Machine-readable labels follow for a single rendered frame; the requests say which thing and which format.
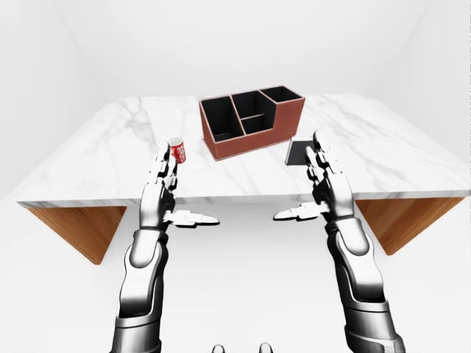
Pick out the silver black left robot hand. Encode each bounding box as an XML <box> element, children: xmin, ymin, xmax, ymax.
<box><xmin>138</xmin><ymin>141</ymin><xmax>221</xmax><ymax>232</ymax></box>

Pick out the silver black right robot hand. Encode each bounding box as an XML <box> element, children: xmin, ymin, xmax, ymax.
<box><xmin>272</xmin><ymin>129</ymin><xmax>356</xmax><ymax>224</ymax></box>

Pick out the black book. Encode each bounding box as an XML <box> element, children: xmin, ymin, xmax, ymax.
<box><xmin>284</xmin><ymin>138</ymin><xmax>316</xmax><ymax>166</ymax></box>

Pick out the red-brown desk caddy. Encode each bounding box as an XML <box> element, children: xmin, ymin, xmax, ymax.
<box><xmin>199</xmin><ymin>85</ymin><xmax>306</xmax><ymax>162</ymax></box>

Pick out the red white printed mug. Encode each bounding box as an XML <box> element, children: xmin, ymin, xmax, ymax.
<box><xmin>167</xmin><ymin>137</ymin><xmax>188</xmax><ymax>165</ymax></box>

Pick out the wooden table support panel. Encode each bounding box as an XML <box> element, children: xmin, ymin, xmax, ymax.
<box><xmin>354</xmin><ymin>196</ymin><xmax>466</xmax><ymax>257</ymax></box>
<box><xmin>26</xmin><ymin>205</ymin><xmax>128</xmax><ymax>265</ymax></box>

